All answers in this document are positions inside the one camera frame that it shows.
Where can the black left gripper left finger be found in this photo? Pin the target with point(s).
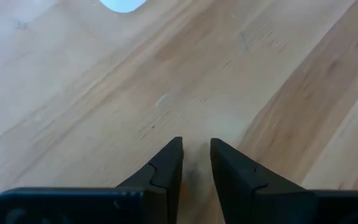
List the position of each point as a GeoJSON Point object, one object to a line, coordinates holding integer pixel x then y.
{"type": "Point", "coordinates": [160, 186]}

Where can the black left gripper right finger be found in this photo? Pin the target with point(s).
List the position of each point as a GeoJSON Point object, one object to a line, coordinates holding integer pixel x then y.
{"type": "Point", "coordinates": [244, 193]}

